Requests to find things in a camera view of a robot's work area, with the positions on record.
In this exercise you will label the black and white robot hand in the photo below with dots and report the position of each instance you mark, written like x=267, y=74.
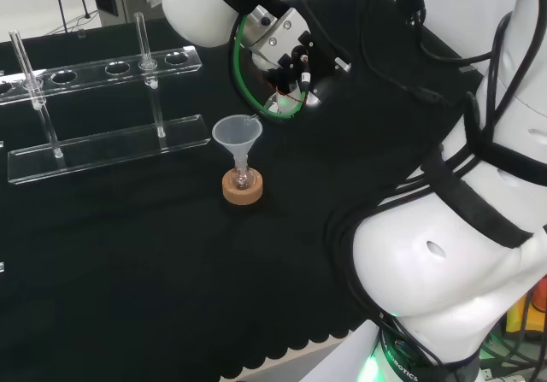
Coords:
x=327, y=89

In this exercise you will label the translucent plastic funnel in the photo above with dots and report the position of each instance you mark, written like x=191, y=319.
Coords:
x=237, y=136

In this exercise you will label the small glass round-bottom flask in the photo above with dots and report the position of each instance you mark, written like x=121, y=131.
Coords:
x=241, y=180

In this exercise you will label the clear acrylic funnel stand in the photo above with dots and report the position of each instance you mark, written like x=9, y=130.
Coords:
x=107, y=147

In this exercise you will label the black bench cloth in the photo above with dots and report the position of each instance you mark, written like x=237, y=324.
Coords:
x=128, y=271

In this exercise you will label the yellow stop button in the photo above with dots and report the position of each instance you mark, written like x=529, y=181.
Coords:
x=519, y=318

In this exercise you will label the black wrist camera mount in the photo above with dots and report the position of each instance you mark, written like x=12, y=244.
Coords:
x=320, y=63

